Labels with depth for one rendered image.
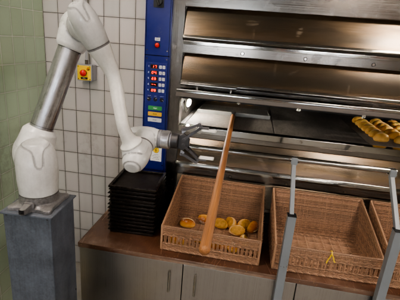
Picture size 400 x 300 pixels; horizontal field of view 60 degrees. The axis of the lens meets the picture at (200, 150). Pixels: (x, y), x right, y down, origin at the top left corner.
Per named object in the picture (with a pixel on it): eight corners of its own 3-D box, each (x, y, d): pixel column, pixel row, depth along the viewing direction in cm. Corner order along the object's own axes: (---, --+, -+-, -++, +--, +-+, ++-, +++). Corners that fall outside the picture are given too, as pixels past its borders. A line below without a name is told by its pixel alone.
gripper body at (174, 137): (172, 130, 168) (191, 131, 167) (172, 146, 170) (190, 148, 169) (169, 133, 160) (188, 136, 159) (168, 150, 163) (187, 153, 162)
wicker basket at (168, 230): (178, 210, 237) (181, 172, 229) (260, 222, 229) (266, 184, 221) (158, 249, 192) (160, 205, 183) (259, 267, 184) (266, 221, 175)
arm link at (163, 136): (161, 144, 172) (172, 146, 171) (156, 150, 163) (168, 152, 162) (162, 127, 169) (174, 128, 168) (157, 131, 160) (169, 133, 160)
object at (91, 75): (82, 78, 222) (81, 63, 219) (96, 80, 221) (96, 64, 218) (76, 80, 215) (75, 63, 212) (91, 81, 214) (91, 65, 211)
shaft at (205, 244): (209, 258, 90) (210, 247, 89) (197, 256, 90) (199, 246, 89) (234, 118, 252) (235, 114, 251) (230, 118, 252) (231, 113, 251)
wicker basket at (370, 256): (265, 224, 228) (271, 186, 220) (353, 236, 222) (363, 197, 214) (269, 269, 182) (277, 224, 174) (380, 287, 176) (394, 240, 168)
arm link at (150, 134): (162, 141, 173) (155, 157, 163) (132, 138, 175) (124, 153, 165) (161, 123, 167) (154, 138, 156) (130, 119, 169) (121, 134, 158)
